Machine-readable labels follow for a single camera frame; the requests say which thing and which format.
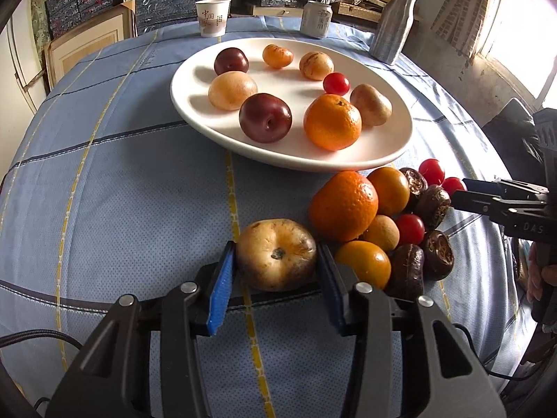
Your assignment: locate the white paper cup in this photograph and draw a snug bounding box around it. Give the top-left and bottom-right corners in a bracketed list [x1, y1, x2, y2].
[194, 0, 231, 38]

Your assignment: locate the dark red plum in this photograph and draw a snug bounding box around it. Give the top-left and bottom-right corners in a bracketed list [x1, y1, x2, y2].
[238, 93, 293, 144]
[213, 47, 250, 76]

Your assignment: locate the blue checked tablecloth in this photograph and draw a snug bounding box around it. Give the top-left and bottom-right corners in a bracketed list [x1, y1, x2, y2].
[0, 15, 540, 418]

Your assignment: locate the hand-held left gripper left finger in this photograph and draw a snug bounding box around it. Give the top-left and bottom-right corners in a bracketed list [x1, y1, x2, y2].
[46, 240, 238, 418]

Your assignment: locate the wooden framed picture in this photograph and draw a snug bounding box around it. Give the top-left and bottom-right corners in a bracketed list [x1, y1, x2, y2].
[44, 2, 135, 90]

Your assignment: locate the striped pepino melon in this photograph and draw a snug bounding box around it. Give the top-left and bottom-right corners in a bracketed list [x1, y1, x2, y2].
[262, 44, 294, 69]
[299, 51, 335, 81]

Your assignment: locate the orange tomato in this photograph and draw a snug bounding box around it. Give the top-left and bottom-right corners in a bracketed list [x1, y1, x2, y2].
[334, 240, 392, 290]
[367, 166, 410, 217]

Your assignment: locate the orange mandarin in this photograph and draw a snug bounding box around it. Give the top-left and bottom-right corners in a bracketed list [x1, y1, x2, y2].
[309, 171, 379, 243]
[303, 93, 363, 152]

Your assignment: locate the white drink can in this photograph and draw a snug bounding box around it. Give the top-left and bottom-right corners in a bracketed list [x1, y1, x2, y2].
[300, 1, 334, 39]

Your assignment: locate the red cherry tomato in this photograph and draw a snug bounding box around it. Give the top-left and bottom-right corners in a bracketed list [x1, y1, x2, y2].
[418, 158, 446, 186]
[441, 177, 467, 196]
[394, 214, 426, 245]
[323, 72, 351, 96]

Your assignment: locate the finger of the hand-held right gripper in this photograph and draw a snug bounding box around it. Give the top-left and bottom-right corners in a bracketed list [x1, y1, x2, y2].
[453, 192, 514, 223]
[463, 178, 547, 196]

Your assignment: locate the silver metal bottle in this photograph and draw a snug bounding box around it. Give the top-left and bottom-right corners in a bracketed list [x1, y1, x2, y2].
[369, 0, 419, 66]

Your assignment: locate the brown longan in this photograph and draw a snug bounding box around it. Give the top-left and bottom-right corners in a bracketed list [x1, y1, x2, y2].
[361, 215, 400, 253]

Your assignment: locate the dark brown water chestnut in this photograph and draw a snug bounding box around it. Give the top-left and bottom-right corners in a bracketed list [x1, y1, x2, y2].
[411, 185, 452, 231]
[420, 230, 455, 281]
[399, 168, 428, 196]
[385, 244, 425, 301]

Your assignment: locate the white plate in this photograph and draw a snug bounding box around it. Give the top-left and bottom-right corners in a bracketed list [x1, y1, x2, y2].
[170, 37, 414, 172]

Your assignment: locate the white curved rod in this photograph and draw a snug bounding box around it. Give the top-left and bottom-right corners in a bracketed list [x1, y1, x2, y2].
[12, 9, 44, 111]

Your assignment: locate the green patterned board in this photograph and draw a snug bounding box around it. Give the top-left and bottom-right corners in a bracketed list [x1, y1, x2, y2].
[30, 0, 53, 42]

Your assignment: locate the person's right hand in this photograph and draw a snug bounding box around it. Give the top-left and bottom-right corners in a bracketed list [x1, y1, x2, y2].
[526, 241, 557, 301]

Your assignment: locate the black braided cable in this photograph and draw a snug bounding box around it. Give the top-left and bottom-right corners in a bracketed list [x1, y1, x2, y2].
[0, 330, 83, 351]

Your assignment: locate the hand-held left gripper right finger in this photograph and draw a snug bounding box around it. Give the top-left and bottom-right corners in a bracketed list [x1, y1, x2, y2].
[315, 244, 508, 418]

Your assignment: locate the bright window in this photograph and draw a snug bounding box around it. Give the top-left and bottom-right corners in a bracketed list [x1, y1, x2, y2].
[472, 0, 557, 109]

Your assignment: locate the beige round fruit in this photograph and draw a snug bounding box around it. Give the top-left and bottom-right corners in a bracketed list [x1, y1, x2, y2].
[208, 71, 259, 111]
[349, 84, 393, 128]
[236, 218, 317, 292]

